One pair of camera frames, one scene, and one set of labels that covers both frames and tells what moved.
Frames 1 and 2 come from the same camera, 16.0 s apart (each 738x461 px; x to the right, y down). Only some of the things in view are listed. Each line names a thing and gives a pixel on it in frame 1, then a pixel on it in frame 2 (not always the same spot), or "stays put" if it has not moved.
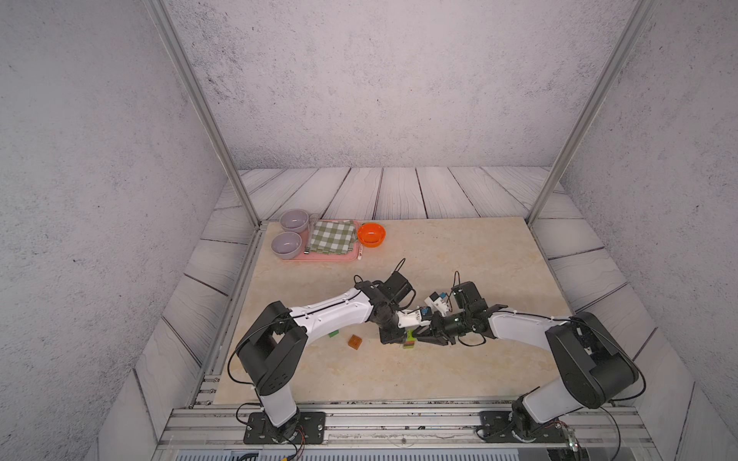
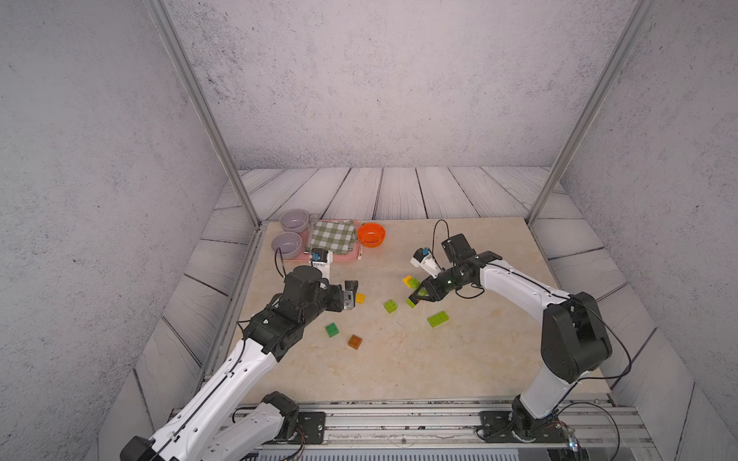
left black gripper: x=392 y=338 to x=349 y=301
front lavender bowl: x=286 y=245 stays put
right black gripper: x=435 y=333 to x=431 y=290
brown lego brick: x=355 y=341 stays put
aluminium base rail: x=408 y=425 stays put
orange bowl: x=371 y=234 stays put
